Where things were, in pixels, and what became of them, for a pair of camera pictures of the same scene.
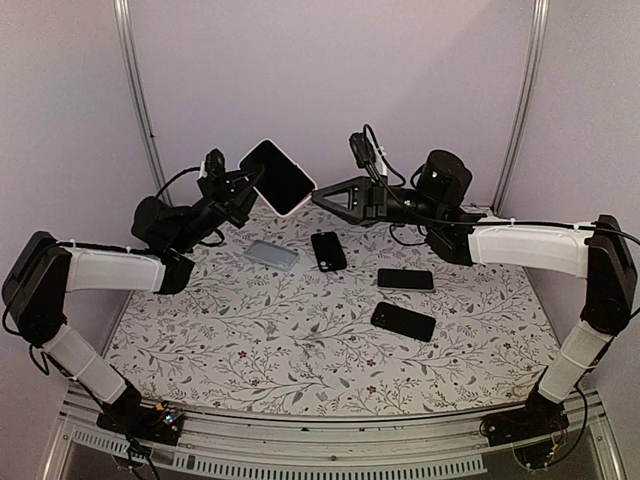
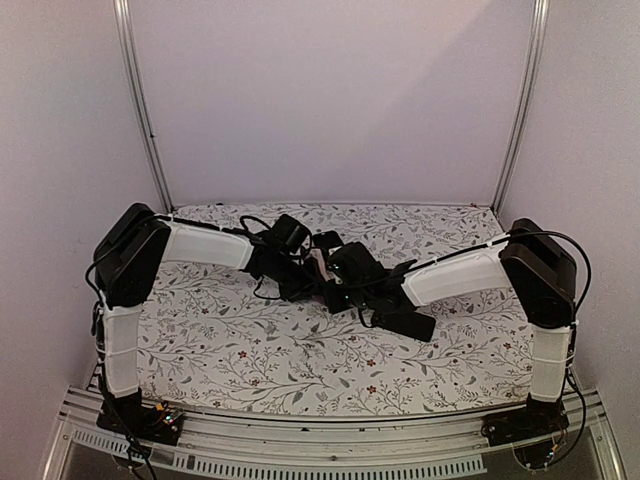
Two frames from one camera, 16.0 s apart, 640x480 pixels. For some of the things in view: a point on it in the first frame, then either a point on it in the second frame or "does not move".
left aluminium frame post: (128, 33) does not move
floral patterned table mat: (313, 311) does not move
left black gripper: (227, 196) to (310, 290)
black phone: (401, 320) does not move
